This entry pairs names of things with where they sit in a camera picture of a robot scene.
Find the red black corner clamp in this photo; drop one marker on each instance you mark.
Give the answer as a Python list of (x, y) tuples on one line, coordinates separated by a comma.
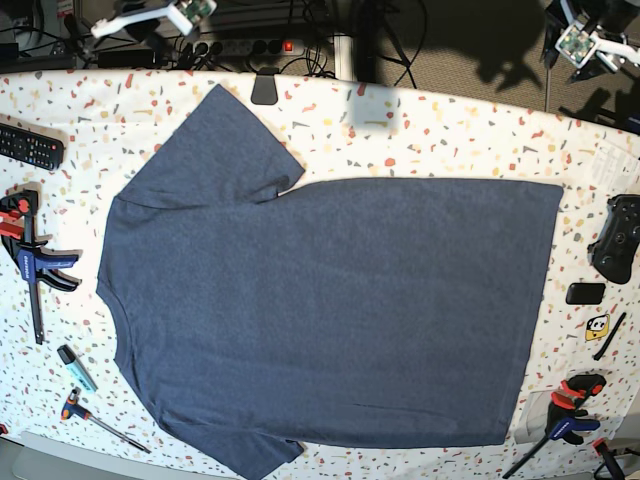
[(609, 462)]

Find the orange blue T-handle screwdriver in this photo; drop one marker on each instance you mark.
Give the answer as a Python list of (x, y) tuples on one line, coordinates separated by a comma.
[(72, 408)]

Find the white power strip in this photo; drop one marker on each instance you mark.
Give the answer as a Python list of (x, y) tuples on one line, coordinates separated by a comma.
[(256, 47)]

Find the black TV remote control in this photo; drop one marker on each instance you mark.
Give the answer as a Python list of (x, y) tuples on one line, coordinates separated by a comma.
[(34, 149)]

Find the light blue highlighter marker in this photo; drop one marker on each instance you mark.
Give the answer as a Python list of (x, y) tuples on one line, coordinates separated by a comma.
[(76, 368)]

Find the black game controller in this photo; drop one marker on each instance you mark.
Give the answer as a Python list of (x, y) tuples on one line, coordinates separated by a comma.
[(613, 253)]

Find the white metal table leg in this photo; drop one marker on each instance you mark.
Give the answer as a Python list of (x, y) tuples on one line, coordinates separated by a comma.
[(343, 58)]

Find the black table clip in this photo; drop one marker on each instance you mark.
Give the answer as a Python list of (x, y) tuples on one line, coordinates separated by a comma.
[(264, 91)]

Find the blue red bar clamp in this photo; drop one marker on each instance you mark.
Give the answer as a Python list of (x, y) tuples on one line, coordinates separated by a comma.
[(566, 417)]

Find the blue black bar clamp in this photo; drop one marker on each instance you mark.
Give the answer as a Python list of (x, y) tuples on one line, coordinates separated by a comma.
[(35, 264)]

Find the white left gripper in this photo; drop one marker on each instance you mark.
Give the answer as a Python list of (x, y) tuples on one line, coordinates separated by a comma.
[(578, 46)]

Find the terrazzo pattern tablecloth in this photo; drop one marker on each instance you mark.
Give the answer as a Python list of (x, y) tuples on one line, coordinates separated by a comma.
[(112, 122)]

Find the blue grey T-shirt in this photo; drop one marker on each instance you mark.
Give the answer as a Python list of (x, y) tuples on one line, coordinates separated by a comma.
[(254, 315)]

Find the white paper sheet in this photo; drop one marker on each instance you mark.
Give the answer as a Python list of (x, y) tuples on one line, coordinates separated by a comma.
[(614, 168)]

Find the yellow panda sticker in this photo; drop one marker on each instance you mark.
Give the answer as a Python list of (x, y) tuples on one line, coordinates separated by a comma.
[(597, 327)]

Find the small black rectangular case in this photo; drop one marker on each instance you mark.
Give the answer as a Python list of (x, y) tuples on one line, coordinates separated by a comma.
[(585, 293)]

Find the thin black strip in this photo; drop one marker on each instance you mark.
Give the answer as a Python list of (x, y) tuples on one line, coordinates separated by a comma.
[(601, 352)]

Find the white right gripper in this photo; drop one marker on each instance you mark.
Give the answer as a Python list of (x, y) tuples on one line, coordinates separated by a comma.
[(185, 15)]

